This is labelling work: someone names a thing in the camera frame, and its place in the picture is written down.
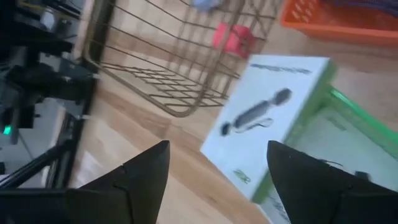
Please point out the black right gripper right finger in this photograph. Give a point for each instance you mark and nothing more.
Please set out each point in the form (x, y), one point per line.
(298, 186)

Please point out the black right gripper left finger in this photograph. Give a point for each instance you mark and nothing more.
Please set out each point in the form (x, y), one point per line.
(140, 186)

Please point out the orange plastic bin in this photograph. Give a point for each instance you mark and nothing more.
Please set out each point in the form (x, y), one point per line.
(342, 28)

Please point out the pale usb charger cube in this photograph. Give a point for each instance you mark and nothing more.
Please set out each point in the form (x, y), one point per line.
(206, 3)

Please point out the green plastic bin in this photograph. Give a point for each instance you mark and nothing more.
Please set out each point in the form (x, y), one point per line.
(314, 105)

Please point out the pink usb charger cube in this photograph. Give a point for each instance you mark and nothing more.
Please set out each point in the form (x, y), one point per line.
(233, 40)

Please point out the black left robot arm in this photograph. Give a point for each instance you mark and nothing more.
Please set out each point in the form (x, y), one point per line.
(46, 81)

